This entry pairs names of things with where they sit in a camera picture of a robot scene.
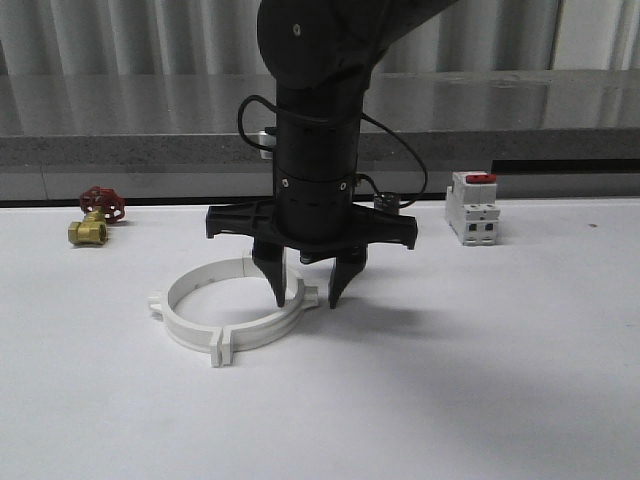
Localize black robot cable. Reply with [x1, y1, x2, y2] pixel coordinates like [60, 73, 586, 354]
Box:
[236, 94, 428, 207]

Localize white circuit breaker red switch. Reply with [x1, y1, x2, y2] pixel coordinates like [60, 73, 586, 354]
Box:
[445, 171, 500, 246]

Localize white half-ring pipe clamp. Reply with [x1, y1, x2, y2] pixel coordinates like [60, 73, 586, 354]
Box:
[217, 267, 319, 366]
[147, 253, 251, 368]

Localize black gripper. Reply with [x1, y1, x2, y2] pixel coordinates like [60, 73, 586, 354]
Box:
[205, 175, 418, 307]

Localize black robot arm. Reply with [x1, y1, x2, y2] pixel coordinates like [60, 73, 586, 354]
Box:
[206, 1, 446, 304]

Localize black cylindrical capacitor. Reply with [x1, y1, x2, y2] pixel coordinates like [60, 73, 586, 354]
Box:
[373, 192, 400, 215]

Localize brass valve with red handwheel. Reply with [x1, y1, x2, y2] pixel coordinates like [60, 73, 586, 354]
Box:
[67, 186, 126, 245]

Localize grey stone bench ledge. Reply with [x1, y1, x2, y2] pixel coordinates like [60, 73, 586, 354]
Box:
[1, 70, 639, 203]

